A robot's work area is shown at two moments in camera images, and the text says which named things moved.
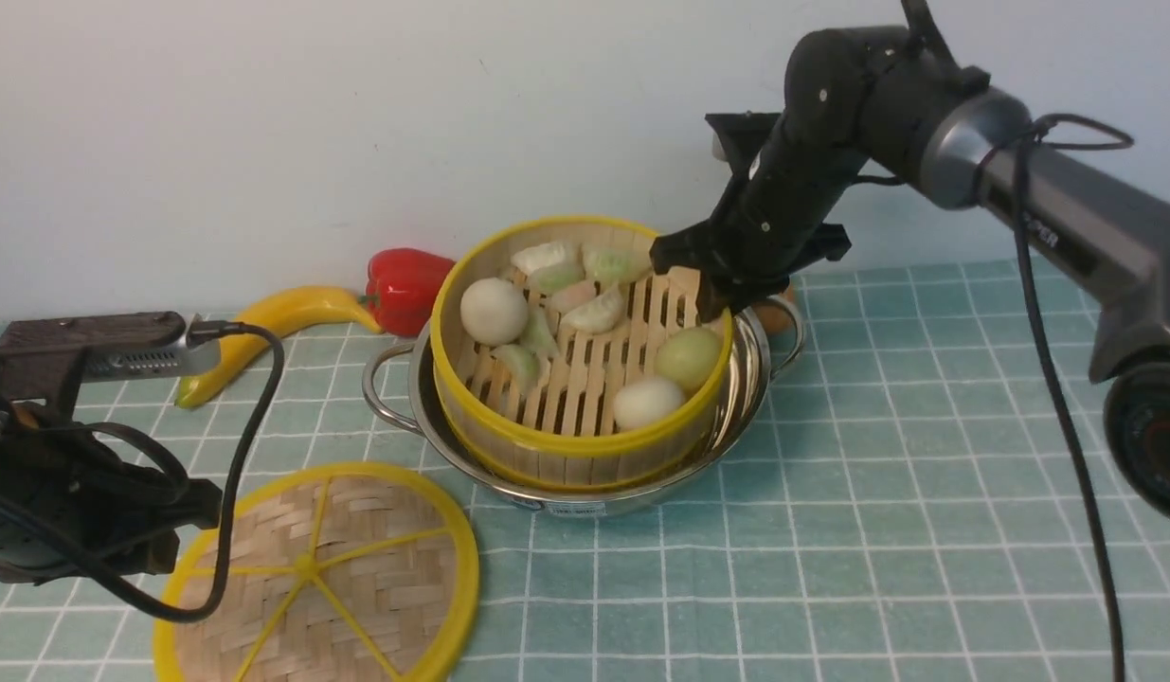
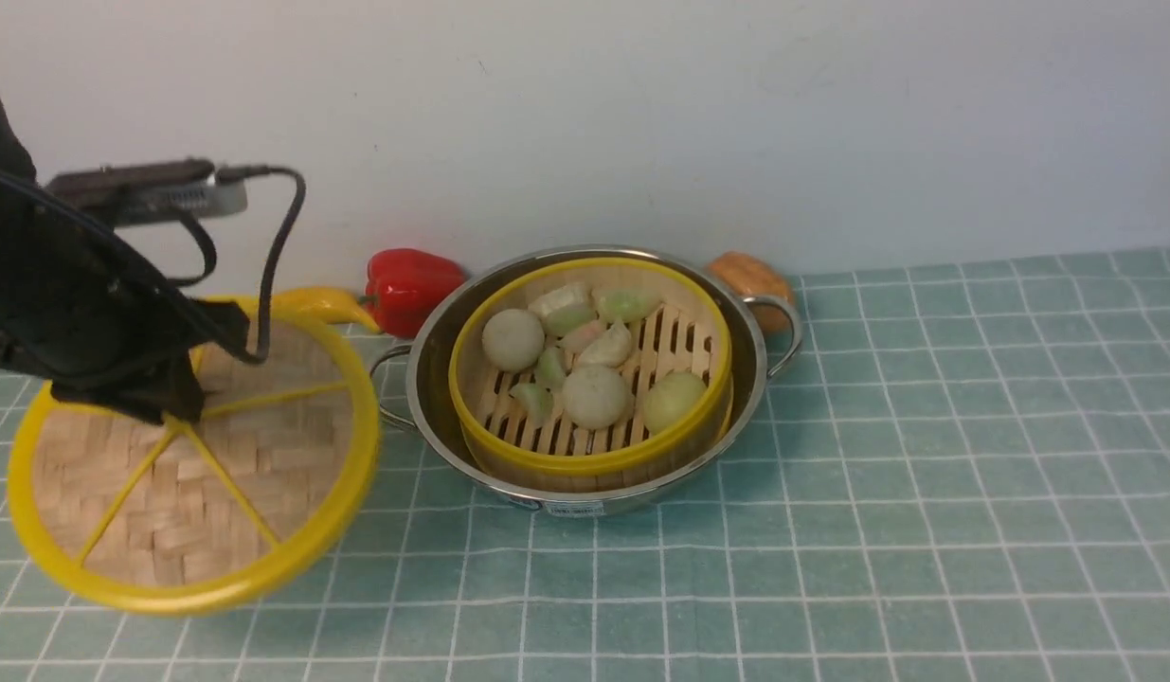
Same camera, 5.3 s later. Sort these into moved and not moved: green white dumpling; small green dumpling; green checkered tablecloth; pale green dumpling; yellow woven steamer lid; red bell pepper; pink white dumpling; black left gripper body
Moved: pink white dumpling; black left gripper body; green white dumpling; yellow woven steamer lid; pale green dumpling; small green dumpling
Not moved: green checkered tablecloth; red bell pepper
